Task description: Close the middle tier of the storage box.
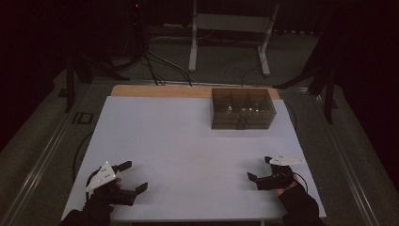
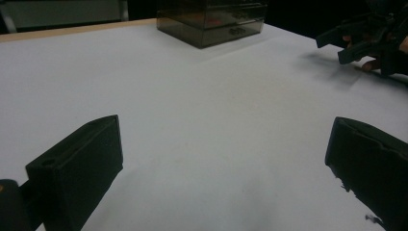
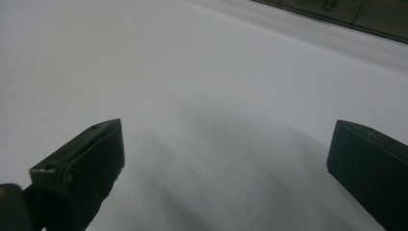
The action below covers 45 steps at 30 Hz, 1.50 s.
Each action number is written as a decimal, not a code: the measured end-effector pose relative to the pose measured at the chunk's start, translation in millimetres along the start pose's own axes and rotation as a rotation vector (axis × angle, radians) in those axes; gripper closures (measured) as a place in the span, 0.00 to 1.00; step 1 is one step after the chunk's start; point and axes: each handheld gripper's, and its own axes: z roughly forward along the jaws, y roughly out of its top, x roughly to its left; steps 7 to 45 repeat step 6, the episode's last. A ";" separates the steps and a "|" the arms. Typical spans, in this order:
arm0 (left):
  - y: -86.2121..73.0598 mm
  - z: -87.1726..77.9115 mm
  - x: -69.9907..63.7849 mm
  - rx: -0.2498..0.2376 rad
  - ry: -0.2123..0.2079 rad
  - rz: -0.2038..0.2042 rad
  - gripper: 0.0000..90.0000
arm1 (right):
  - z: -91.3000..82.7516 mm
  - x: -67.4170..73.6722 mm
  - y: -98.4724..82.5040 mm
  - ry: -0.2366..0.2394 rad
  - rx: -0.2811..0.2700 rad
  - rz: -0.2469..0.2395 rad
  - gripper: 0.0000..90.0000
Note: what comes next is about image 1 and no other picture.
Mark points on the dark equipment with red light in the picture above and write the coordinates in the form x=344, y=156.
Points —
x=136, y=19

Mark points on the white table mat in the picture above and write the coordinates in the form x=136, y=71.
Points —
x=175, y=147

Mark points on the person's left hand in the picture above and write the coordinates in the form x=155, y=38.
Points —
x=103, y=197

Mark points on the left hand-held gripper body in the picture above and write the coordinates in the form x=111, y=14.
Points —
x=102, y=177

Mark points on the white metal stand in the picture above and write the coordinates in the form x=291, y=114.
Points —
x=230, y=22

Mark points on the person's right hand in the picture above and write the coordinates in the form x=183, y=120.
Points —
x=290, y=185

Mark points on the metal floor rail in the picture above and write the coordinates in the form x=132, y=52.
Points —
x=351, y=175
x=37, y=169

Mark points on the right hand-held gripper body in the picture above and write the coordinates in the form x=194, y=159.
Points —
x=284, y=160

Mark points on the smoky transparent drawer box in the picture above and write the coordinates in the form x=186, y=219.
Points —
x=243, y=108

